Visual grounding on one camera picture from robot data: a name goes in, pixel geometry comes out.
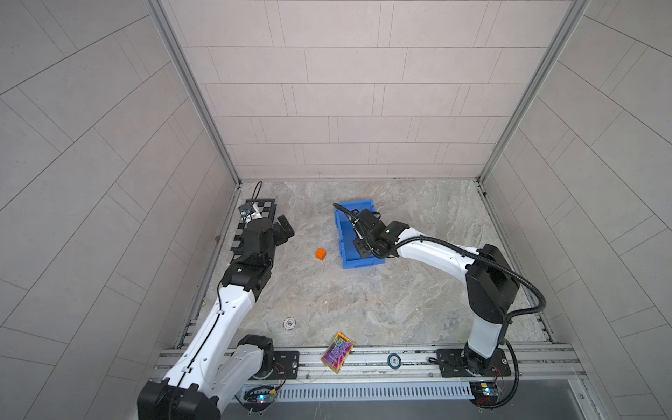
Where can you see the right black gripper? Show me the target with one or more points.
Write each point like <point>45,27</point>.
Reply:
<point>359,246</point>

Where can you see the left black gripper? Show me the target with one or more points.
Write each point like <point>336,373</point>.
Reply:
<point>274,229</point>

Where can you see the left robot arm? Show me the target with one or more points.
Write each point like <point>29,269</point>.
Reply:
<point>202,383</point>

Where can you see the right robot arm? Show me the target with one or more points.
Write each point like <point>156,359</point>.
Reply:
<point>491,289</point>

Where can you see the blue plastic bin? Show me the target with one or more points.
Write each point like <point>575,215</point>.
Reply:
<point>350,257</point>

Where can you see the small orange cube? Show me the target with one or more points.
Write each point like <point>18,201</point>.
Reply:
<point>321,254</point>

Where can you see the small white round gear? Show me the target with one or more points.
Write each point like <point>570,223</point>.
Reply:
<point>289,324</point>

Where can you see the colourful card box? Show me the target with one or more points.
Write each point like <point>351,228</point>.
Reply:
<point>337,352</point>

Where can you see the white ventilation grille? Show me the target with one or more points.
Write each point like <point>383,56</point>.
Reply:
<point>374,392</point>

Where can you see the left circuit board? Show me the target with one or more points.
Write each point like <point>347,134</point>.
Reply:
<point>259,399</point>

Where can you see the circuit board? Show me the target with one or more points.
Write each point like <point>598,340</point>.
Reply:
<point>259,399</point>
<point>484,393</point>

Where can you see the right circuit board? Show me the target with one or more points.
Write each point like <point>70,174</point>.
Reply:
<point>484,393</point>

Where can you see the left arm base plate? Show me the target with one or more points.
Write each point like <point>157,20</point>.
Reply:
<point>285,366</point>

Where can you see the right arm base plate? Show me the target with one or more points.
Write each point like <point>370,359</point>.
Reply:
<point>465,362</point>

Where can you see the aluminium front rail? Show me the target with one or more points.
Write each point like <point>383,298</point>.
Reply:
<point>414,364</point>

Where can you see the left aluminium corner post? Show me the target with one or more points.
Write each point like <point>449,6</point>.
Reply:
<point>157,13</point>

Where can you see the aluminium corner post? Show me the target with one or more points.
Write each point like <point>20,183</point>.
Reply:
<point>157,13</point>
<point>560,39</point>

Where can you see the right aluminium corner post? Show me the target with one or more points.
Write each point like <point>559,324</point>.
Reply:
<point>560,39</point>

